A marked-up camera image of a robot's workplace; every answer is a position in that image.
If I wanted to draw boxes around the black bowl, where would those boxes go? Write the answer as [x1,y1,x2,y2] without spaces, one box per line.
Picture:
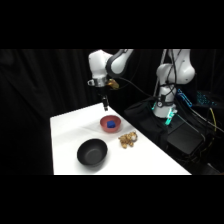
[76,138,109,167]

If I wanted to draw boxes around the blue cable bundle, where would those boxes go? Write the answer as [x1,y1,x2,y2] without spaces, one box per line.
[176,88,194,108]

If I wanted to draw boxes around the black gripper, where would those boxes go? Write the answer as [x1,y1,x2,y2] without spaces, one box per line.
[96,85,110,112]

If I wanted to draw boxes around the brown plush toy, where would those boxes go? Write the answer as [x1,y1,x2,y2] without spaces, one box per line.
[118,131,139,149]

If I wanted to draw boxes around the pink bowl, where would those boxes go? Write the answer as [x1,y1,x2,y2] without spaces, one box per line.
[99,114,122,133]

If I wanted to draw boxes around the blue cube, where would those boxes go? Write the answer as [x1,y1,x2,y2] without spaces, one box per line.
[106,120,117,130]

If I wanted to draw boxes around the device with teal lights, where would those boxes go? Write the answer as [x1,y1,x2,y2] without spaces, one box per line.
[195,90,218,108]

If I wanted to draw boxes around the black curtain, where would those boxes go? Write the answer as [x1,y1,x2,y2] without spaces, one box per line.
[0,49,224,176]

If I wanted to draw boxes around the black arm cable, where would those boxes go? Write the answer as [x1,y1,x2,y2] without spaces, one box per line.
[114,76,158,100]

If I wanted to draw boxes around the black box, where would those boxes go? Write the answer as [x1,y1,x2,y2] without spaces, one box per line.
[165,123,206,156]

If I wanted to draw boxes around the yellow wrist cable connector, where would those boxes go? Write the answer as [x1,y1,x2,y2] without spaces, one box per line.
[106,78,120,91]

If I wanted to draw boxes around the black robot stand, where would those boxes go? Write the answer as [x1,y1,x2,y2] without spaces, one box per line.
[123,99,178,151]

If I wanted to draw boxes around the yellow cable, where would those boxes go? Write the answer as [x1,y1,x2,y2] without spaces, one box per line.
[207,107,218,135]

